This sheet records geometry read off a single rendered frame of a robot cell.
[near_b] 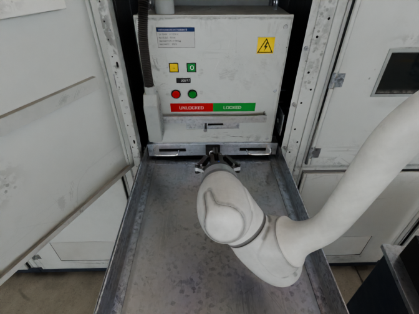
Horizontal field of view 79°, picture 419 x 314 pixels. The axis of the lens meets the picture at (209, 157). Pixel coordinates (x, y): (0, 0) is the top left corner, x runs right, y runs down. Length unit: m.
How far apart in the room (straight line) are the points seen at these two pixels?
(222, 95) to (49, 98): 0.54
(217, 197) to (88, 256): 1.32
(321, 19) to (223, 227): 0.69
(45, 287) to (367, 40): 1.97
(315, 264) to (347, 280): 1.07
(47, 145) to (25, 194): 0.15
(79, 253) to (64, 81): 1.09
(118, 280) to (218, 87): 0.68
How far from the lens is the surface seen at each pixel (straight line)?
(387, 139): 0.41
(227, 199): 0.45
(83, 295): 1.82
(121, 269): 0.81
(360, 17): 0.94
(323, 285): 0.81
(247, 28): 0.91
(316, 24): 0.91
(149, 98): 0.88
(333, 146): 1.13
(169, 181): 1.01
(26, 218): 0.91
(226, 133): 1.05
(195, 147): 1.07
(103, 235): 1.50
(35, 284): 1.99
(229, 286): 0.76
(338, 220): 0.49
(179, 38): 0.90
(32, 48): 0.80
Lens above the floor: 1.53
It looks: 38 degrees down
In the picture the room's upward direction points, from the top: straight up
